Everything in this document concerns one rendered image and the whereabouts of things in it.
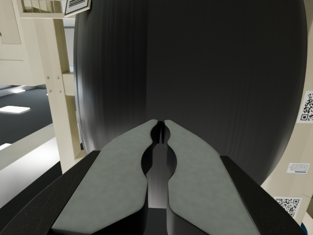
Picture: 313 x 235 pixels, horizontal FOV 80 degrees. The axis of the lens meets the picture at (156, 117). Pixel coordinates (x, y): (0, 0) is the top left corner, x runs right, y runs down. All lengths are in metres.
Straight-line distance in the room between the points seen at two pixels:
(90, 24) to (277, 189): 0.57
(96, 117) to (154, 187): 0.13
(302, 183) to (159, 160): 0.47
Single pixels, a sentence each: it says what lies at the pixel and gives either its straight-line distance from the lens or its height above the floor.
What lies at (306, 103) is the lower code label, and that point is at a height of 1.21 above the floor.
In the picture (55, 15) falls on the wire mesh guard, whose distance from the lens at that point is 0.94.
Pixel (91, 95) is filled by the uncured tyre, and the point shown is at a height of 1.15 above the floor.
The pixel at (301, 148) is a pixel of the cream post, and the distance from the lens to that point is 0.58.
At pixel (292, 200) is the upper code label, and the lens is 0.67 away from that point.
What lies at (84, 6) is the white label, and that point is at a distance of 0.27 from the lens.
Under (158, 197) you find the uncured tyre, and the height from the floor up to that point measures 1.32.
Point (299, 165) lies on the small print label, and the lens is 0.61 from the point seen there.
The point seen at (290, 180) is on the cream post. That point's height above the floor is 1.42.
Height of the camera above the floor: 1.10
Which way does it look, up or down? 20 degrees up
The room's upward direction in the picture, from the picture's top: 179 degrees counter-clockwise
